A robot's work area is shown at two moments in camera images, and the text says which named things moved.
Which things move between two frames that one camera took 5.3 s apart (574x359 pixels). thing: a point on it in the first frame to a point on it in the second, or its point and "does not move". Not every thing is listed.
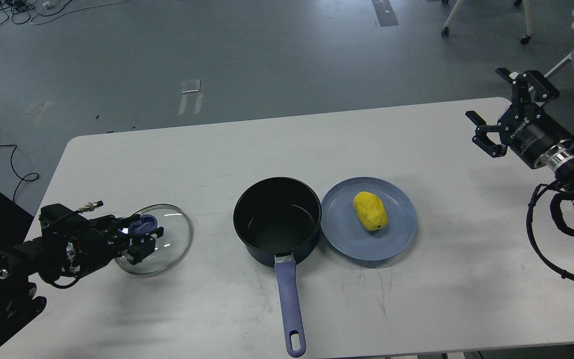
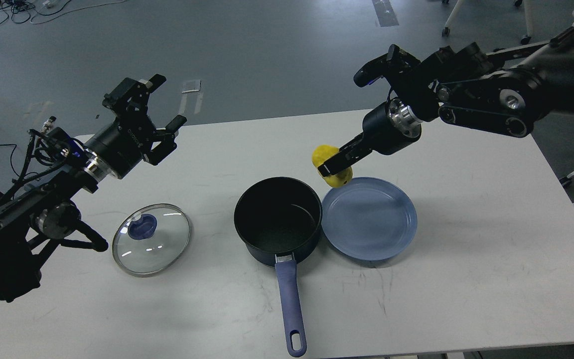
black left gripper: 96,241 to 120,146
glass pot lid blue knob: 145,224 does not move
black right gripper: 523,127 to 390,126
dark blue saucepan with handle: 279,219 does not move
